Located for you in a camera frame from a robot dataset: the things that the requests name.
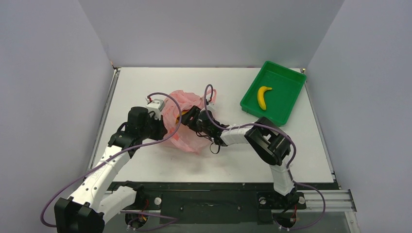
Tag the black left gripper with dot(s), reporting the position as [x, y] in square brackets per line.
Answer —
[162, 129]

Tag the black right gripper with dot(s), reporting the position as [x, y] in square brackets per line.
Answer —
[193, 116]

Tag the yellow fake banana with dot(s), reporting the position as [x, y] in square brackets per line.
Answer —
[261, 97]
[184, 118]

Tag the pink plastic bag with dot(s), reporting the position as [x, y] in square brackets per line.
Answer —
[184, 139]

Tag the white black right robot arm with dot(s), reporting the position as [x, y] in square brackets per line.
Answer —
[270, 143]

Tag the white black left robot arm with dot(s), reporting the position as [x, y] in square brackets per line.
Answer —
[87, 209]

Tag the green plastic tray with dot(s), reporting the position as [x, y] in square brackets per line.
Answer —
[286, 86]

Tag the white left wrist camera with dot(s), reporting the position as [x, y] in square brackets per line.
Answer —
[157, 107]

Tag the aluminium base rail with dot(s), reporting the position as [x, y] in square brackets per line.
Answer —
[170, 201]

